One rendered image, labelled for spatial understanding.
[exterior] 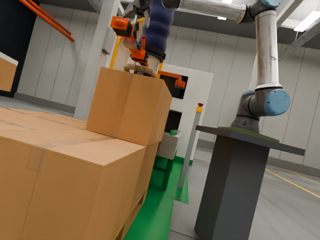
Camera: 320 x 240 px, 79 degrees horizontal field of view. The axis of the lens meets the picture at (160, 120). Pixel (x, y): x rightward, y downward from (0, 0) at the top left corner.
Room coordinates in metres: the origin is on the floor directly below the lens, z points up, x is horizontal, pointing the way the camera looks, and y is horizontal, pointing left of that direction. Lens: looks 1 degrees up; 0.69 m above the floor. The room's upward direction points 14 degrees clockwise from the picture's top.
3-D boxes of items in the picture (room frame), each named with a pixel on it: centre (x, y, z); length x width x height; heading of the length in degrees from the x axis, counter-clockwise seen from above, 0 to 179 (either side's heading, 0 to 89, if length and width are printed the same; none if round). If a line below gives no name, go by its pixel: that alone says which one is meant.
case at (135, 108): (1.45, 0.19, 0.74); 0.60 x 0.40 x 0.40; 171
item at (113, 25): (0.88, 0.27, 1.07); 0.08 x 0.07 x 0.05; 174
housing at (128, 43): (1.01, 0.25, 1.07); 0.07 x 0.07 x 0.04; 84
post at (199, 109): (2.32, -0.43, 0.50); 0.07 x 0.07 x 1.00; 82
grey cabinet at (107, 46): (2.68, 0.95, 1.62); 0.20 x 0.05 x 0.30; 172
